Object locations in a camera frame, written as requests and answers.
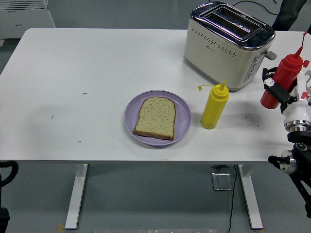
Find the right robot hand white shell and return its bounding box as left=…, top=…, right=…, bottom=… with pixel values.
left=261, top=67, right=311, bottom=124

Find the red squeeze bottle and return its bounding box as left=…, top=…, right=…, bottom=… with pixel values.
left=260, top=31, right=310, bottom=109

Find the slice of bread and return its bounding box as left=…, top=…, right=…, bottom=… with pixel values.
left=133, top=96, right=176, bottom=141

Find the yellow squeeze bottle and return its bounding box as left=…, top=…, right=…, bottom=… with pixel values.
left=198, top=81, right=230, bottom=130

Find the person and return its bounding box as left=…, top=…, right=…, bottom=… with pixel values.
left=271, top=0, right=302, bottom=32

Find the cream and chrome toaster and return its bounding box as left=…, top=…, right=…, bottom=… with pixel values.
left=183, top=1, right=277, bottom=92

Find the white table leg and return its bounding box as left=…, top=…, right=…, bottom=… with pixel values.
left=237, top=164, right=263, bottom=230
left=65, top=164, right=88, bottom=230

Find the metal floor socket plate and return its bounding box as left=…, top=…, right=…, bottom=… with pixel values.
left=211, top=172, right=234, bottom=192

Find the purple round plate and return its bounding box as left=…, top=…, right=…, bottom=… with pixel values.
left=124, top=90, right=192, bottom=147

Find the white floor appliance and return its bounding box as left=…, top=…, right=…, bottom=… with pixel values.
left=0, top=0, right=56, bottom=47

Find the black cable under table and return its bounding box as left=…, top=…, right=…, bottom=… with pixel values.
left=227, top=165, right=238, bottom=233

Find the black cable behind table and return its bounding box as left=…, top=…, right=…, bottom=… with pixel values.
left=232, top=0, right=278, bottom=16

